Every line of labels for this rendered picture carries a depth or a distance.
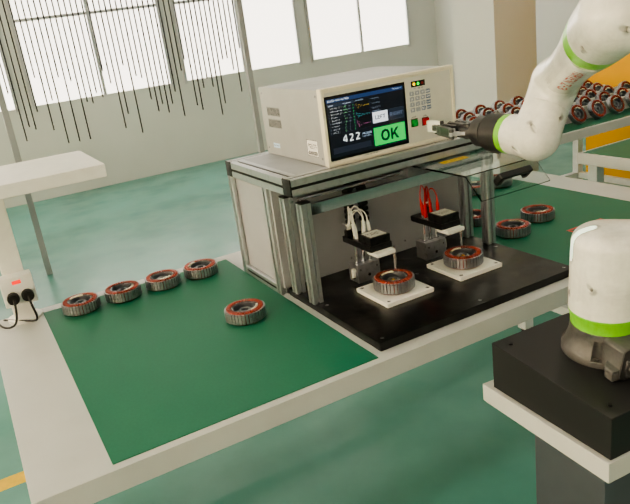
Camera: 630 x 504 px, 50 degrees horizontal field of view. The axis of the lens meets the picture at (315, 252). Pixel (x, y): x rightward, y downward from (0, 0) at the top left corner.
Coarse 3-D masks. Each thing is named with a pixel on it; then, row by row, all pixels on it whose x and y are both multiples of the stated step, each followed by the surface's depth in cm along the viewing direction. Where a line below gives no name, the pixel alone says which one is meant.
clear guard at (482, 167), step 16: (464, 160) 188; (480, 160) 186; (496, 160) 183; (512, 160) 181; (464, 176) 172; (480, 176) 173; (496, 176) 174; (528, 176) 177; (544, 176) 179; (480, 192) 170; (496, 192) 171
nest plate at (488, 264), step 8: (432, 264) 194; (440, 264) 193; (488, 264) 188; (496, 264) 188; (440, 272) 190; (448, 272) 187; (456, 272) 186; (464, 272) 185; (472, 272) 184; (480, 272) 185
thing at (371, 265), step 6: (360, 258) 194; (366, 258) 193; (372, 258) 193; (354, 264) 190; (360, 264) 189; (366, 264) 190; (372, 264) 191; (378, 264) 192; (360, 270) 189; (366, 270) 190; (372, 270) 191; (378, 270) 192; (360, 276) 190; (366, 276) 191; (372, 276) 192; (360, 282) 190
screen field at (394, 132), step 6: (384, 126) 183; (390, 126) 184; (396, 126) 185; (402, 126) 186; (378, 132) 183; (384, 132) 184; (390, 132) 185; (396, 132) 186; (402, 132) 187; (378, 138) 183; (384, 138) 184; (390, 138) 185; (396, 138) 186; (402, 138) 187; (378, 144) 184
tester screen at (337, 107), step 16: (352, 96) 176; (368, 96) 179; (384, 96) 181; (400, 96) 184; (336, 112) 175; (352, 112) 177; (368, 112) 180; (336, 128) 176; (352, 128) 178; (368, 128) 181; (336, 144) 177; (384, 144) 185
